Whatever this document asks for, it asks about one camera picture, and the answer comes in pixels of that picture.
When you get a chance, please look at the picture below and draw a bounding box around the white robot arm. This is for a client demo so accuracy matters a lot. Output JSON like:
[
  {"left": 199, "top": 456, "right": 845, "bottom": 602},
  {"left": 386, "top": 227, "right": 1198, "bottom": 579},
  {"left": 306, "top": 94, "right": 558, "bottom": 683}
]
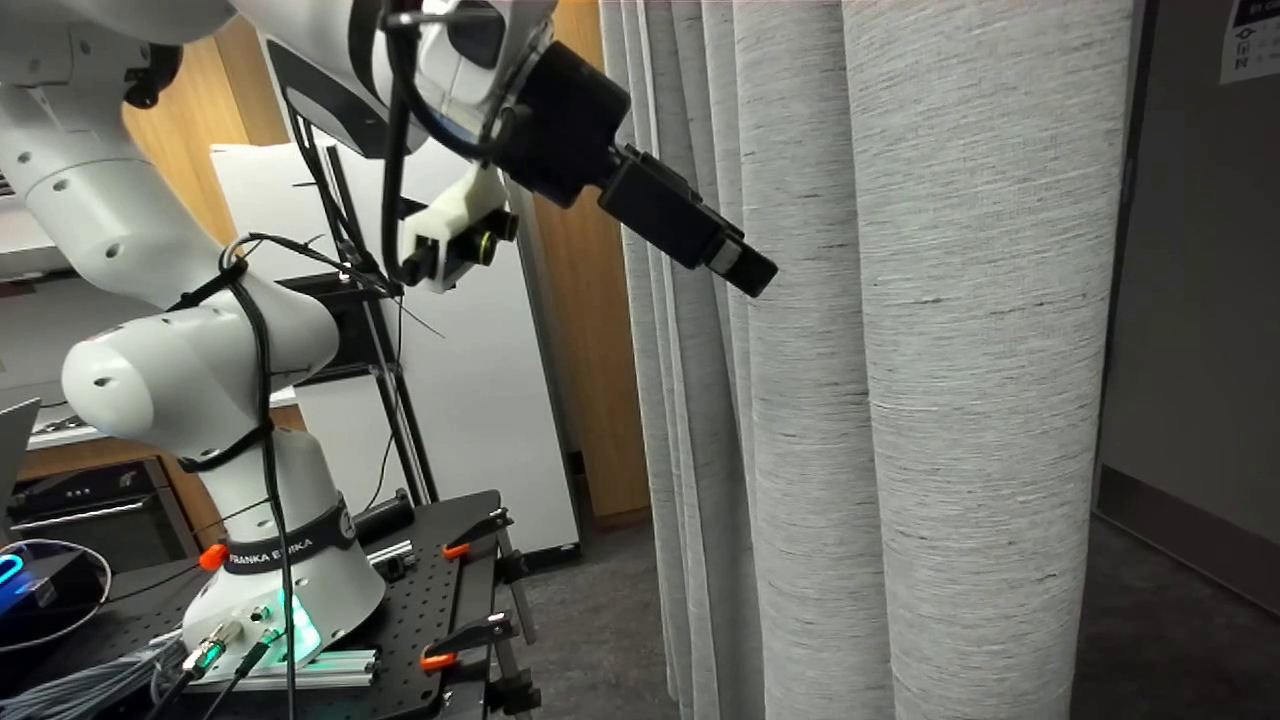
[{"left": 0, "top": 0, "right": 775, "bottom": 662}]

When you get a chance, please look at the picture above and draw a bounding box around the white fabric curtain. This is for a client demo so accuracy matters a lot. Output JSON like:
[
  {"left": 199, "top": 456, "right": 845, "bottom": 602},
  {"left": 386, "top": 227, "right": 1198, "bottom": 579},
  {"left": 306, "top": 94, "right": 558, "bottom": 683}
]
[{"left": 599, "top": 0, "right": 1137, "bottom": 720}]

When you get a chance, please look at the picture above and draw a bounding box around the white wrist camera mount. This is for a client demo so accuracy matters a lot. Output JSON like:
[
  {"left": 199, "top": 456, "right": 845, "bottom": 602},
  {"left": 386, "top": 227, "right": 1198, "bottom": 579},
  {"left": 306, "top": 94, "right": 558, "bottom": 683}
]
[{"left": 397, "top": 165, "right": 522, "bottom": 293}]

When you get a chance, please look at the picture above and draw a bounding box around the white board panel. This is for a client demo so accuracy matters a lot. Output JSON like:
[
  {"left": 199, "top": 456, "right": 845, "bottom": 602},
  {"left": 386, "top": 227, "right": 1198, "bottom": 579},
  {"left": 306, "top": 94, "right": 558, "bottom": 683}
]
[{"left": 213, "top": 144, "right": 581, "bottom": 551}]

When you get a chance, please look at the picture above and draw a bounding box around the black perforated robot table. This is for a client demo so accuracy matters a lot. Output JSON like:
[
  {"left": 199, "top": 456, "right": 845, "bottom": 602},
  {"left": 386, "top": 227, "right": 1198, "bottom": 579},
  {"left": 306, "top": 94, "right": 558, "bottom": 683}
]
[{"left": 0, "top": 489, "right": 545, "bottom": 720}]

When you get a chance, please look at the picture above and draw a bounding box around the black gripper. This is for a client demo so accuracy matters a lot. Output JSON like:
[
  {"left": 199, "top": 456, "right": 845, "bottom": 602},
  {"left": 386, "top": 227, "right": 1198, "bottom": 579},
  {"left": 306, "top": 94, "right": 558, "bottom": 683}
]
[{"left": 497, "top": 42, "right": 775, "bottom": 298}]

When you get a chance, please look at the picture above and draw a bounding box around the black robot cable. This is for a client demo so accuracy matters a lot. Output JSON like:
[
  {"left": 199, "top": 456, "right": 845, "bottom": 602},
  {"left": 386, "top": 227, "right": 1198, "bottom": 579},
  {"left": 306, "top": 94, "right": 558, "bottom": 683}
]
[{"left": 213, "top": 233, "right": 404, "bottom": 720}]

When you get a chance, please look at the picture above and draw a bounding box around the white paper notice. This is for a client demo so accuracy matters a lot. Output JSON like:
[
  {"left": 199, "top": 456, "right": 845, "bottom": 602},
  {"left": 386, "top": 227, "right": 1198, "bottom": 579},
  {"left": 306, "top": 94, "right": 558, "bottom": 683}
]
[{"left": 1220, "top": 0, "right": 1280, "bottom": 85}]

